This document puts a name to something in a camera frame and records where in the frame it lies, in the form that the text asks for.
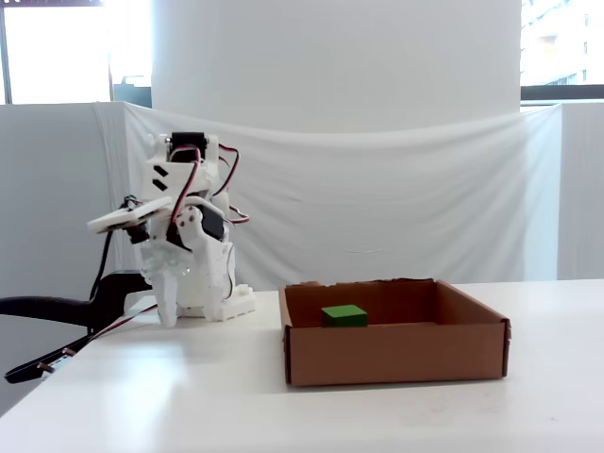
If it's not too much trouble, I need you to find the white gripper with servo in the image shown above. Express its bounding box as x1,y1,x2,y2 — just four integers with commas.
127,202,236,328

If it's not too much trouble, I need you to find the green cube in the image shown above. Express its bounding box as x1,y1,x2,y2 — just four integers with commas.
321,304,369,329

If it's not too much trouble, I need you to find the brown cardboard box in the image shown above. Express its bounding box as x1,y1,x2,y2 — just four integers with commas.
277,277,512,389

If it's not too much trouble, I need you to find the black table clamp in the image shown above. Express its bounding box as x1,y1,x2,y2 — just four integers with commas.
0,269,157,384

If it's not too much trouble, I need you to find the white partition panel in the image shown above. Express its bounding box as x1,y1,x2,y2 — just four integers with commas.
0,102,125,303
556,100,604,282

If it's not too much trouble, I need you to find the white cloth backdrop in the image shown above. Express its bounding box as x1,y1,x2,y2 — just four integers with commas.
92,101,563,290

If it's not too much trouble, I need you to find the white round column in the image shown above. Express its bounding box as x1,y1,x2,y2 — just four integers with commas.
150,0,523,136

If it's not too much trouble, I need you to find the bright glass window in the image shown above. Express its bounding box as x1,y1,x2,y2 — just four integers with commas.
520,0,604,101
0,0,153,106

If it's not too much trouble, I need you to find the red black power cable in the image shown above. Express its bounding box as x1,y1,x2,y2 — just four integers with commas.
46,301,164,365

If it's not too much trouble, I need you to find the black camera cable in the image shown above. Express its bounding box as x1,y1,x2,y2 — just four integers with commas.
89,229,115,308

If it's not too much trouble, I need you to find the white camera mount with board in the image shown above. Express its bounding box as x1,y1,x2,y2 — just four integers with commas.
86,196,174,236

